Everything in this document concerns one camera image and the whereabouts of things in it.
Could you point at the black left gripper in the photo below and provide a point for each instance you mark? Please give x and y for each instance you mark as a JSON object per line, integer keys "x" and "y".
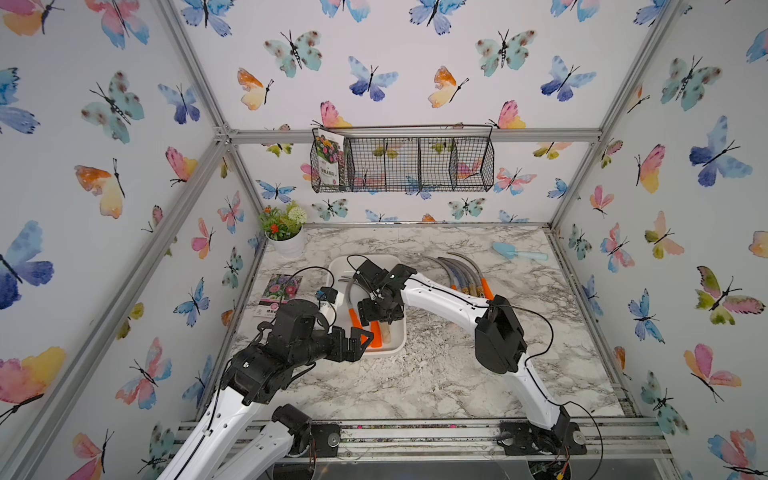
{"x": 353, "y": 351}

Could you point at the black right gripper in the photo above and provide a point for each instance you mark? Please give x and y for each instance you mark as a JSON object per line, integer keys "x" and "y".
{"x": 365, "y": 314}

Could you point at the white plastic storage tray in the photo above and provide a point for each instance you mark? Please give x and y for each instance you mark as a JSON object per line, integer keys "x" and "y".
{"x": 398, "y": 329}

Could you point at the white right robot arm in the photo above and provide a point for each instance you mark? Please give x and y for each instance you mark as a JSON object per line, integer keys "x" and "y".
{"x": 500, "y": 346}

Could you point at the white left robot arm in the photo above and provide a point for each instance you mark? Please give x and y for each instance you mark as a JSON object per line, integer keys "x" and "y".
{"x": 202, "y": 456}

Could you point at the flower seed packet on table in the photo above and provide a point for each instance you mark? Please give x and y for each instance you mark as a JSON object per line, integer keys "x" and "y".
{"x": 280, "y": 289}

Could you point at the potted artificial flower plant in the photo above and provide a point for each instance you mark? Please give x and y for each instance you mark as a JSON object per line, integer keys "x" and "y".
{"x": 285, "y": 228}

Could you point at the teal plastic garden trowel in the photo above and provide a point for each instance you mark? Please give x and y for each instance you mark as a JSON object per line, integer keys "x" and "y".
{"x": 511, "y": 252}

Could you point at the seed packet in basket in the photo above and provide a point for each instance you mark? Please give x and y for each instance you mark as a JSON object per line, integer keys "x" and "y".
{"x": 329, "y": 148}

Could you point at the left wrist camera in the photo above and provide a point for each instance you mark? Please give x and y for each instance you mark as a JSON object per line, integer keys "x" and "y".
{"x": 326, "y": 297}

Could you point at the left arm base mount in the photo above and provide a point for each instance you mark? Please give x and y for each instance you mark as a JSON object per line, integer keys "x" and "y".
{"x": 308, "y": 437}

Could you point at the black wire wall basket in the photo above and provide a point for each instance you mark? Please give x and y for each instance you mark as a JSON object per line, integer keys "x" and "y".
{"x": 411, "y": 159}

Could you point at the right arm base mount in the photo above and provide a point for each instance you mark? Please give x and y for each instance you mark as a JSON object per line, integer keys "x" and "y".
{"x": 540, "y": 438}

